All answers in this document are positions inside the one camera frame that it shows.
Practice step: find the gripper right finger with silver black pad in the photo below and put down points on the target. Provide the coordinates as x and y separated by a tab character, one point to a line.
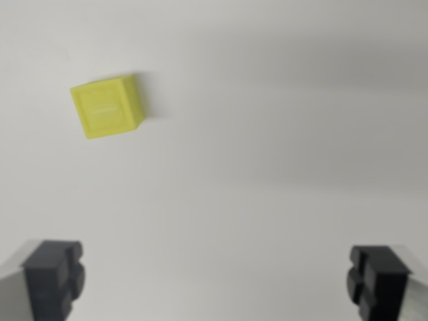
381	281

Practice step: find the gripper left finger with silver black pad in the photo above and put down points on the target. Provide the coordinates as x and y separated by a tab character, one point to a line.
47	277

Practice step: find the yellow cube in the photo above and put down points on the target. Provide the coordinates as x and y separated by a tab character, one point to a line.
105	108

